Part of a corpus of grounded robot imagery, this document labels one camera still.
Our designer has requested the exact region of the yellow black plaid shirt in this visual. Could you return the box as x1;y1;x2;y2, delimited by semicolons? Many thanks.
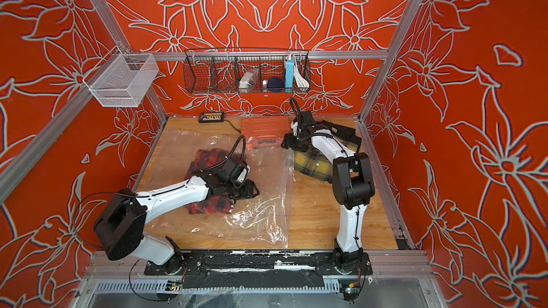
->
293;121;361;183

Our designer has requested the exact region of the white cable in basket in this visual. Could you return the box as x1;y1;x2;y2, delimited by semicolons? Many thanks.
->
293;68;310;91

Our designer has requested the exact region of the clear plastic vacuum bag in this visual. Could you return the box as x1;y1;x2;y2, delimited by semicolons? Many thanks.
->
143;127;296;250

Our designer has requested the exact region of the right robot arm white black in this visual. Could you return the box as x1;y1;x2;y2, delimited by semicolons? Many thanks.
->
281;98;375;273

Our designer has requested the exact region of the white slotted cable duct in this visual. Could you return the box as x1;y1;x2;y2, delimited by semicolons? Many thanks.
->
94;279;341;295

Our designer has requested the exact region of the grey white packet in basket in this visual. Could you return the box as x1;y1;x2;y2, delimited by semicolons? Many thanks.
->
238;69;260;94

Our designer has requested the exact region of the black wire wall basket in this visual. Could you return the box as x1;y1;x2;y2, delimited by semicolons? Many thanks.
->
183;48;312;94

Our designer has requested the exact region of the red black plaid shirt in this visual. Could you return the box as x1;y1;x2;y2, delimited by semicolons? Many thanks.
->
185;148;235;215

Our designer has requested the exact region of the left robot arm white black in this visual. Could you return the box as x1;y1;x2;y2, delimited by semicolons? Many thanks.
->
94;135;260;275

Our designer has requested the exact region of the clear acrylic wall bin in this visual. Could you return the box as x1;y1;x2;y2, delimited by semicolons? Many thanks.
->
85;54;159;108

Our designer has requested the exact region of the small black device with buttons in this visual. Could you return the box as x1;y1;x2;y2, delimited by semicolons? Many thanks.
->
198;112;225;123

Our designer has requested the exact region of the orange plastic tool case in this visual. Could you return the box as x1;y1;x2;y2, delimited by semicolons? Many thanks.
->
241;115;291;150

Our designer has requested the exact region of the light blue box in basket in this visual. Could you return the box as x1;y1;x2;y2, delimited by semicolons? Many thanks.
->
284;55;295;93

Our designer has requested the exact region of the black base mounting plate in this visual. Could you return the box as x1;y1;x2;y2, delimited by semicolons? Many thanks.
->
144;250;372;292

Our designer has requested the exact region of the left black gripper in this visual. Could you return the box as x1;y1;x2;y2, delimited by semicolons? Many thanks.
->
225;180;263;200

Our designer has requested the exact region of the dark blue round object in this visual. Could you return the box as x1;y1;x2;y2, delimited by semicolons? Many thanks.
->
266;77;285;94

